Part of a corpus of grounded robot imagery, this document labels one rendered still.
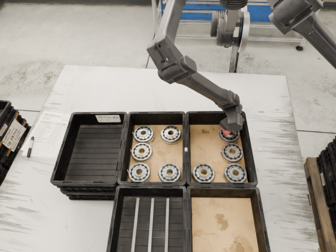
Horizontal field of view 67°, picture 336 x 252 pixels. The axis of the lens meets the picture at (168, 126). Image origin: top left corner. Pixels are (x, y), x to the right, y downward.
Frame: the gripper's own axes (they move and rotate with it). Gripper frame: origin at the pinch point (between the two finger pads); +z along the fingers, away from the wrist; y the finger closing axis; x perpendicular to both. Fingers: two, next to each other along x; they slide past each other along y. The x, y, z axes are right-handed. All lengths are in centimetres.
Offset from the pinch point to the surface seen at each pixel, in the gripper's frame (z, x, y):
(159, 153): 3.7, 13.1, -34.7
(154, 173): 3.6, 5.6, -43.0
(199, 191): -2.8, -16.1, -33.2
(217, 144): 4.0, -0.6, -8.5
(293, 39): 75, 78, 183
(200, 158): 3.9, -1.4, -20.3
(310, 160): 74, -28, 72
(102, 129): 4, 44, -52
